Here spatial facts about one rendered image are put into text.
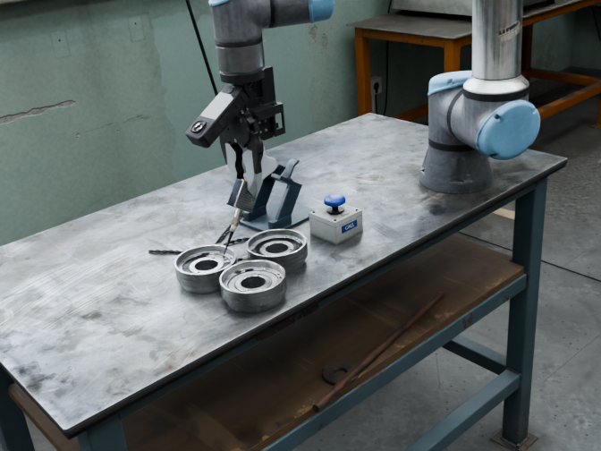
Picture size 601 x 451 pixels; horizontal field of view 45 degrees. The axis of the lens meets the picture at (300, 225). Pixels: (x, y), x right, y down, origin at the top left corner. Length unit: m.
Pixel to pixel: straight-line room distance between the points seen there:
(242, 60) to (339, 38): 2.41
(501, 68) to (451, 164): 0.25
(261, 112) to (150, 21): 1.76
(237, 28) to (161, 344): 0.49
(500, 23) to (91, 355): 0.85
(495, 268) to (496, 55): 0.60
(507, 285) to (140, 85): 1.72
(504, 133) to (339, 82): 2.29
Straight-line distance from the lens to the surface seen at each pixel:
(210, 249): 1.27
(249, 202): 1.23
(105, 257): 1.38
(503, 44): 1.33
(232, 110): 1.16
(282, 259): 1.20
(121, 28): 2.85
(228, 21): 1.14
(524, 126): 1.36
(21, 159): 2.75
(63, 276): 1.35
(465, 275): 1.71
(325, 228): 1.32
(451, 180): 1.50
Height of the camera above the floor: 1.40
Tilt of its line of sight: 26 degrees down
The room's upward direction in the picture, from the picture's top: 5 degrees counter-clockwise
